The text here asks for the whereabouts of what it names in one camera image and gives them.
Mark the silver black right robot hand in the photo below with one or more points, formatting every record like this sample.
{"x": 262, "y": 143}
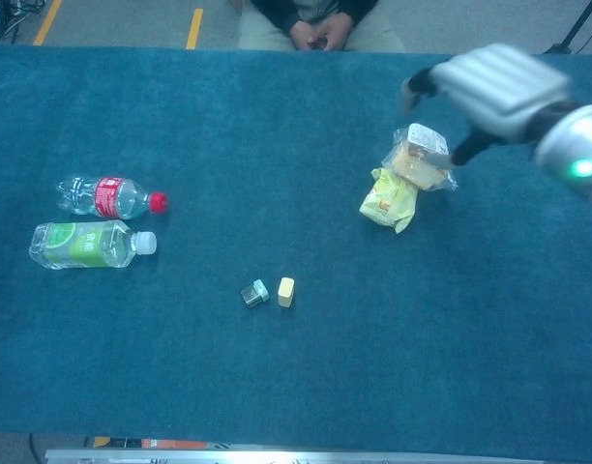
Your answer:
{"x": 499, "y": 87}

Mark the sandwich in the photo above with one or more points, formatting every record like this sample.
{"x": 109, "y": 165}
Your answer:
{"x": 417, "y": 164}

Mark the yellow snack bag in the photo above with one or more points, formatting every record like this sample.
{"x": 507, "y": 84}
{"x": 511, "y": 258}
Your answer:
{"x": 388, "y": 203}

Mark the small yellow block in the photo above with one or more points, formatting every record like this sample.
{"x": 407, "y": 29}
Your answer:
{"x": 286, "y": 291}

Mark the small teal white block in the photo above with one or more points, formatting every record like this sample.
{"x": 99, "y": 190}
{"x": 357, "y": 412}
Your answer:
{"x": 255, "y": 293}

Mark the clear bottle red label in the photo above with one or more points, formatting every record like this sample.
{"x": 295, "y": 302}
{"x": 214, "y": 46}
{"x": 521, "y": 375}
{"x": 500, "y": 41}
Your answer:
{"x": 112, "y": 198}

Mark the clear bottle green label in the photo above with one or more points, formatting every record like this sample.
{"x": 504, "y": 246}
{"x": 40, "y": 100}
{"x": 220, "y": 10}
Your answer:
{"x": 83, "y": 246}

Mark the black tripod stand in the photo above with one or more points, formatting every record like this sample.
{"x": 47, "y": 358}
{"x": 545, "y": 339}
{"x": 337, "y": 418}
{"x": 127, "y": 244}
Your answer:
{"x": 574, "y": 26}

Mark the person in beige trousers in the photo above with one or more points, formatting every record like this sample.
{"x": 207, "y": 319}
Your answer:
{"x": 267, "y": 29}

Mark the yellow floor tape strip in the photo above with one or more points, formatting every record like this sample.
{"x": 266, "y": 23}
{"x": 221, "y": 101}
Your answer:
{"x": 195, "y": 29}
{"x": 48, "y": 21}

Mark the teal table cloth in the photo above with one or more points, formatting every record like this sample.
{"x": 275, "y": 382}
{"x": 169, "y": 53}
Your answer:
{"x": 131, "y": 362}

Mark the orange black floor object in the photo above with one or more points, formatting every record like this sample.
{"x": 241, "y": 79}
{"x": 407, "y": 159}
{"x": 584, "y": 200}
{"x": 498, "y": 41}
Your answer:
{"x": 170, "y": 443}

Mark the aluminium rail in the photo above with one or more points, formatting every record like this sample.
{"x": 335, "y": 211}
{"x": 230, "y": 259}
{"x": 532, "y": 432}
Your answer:
{"x": 276, "y": 456}

